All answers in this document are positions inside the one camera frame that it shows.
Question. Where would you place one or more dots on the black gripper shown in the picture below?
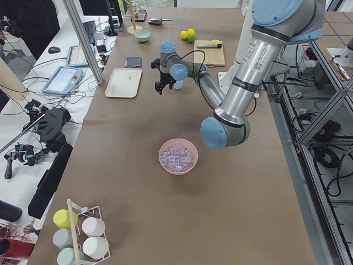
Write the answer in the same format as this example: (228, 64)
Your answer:
(165, 78)

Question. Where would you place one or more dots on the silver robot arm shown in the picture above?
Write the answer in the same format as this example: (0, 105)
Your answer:
(275, 25)

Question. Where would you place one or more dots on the light blue plastic cup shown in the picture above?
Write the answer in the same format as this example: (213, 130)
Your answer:
(178, 85)

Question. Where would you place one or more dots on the pink bowl of ice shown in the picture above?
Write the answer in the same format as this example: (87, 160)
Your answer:
(178, 156)

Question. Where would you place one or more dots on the pink cup in rack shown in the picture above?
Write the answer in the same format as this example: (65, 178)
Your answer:
(93, 227)

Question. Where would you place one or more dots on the yellow cup in rack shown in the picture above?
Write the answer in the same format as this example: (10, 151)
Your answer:
(61, 219)

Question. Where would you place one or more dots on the white cup in rack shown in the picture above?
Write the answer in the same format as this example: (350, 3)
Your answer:
(95, 247)

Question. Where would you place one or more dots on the grey cup in rack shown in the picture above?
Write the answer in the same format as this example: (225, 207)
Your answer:
(62, 239)

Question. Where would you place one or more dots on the mint cup in rack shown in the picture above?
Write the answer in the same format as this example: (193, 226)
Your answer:
(66, 257)

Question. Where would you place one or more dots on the cream rabbit tray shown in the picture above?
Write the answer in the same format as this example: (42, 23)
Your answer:
(123, 83)

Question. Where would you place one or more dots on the grey folded cloth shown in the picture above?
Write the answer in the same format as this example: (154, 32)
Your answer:
(133, 62)

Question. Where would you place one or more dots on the green lime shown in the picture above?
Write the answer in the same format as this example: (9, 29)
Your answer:
(190, 39)

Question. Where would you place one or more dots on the mint green bowl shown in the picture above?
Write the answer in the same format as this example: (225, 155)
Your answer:
(142, 36)

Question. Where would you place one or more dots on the wooden cutting board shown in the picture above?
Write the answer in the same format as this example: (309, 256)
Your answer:
(211, 57)

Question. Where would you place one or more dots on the upper whole yellow lemon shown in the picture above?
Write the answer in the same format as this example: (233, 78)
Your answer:
(191, 32)

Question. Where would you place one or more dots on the wooden mug tree stand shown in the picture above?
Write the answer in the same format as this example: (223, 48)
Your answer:
(131, 12)

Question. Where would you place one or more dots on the steel scoop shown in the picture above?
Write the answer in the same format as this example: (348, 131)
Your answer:
(158, 20)

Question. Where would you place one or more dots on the far teach pendant tablet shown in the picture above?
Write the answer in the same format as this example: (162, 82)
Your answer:
(76, 57)

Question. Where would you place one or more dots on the teach pendant tablet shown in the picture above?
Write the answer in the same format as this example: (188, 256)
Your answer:
(76, 57)
(63, 81)

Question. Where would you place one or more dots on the black keyboard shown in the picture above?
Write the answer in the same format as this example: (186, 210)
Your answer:
(89, 28)

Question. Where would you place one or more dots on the near teach pendant tablet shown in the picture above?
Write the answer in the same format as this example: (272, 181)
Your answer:
(63, 81)

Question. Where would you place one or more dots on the black computer mouse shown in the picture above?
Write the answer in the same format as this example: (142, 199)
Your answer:
(54, 50)

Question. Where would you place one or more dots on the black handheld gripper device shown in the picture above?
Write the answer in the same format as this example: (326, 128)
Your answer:
(50, 124)

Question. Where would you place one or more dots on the person in black clothes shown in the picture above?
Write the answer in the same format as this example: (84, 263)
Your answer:
(38, 21)

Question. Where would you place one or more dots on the black long bar box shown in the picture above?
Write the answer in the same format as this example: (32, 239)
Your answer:
(49, 183)

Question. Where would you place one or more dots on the black pistol grip tool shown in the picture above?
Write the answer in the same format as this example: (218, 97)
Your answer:
(25, 154)

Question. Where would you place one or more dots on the aluminium frame post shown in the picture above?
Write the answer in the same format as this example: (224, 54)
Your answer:
(83, 39)

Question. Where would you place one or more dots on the white wire cup rack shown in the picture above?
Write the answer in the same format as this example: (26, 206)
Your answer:
(77, 214)

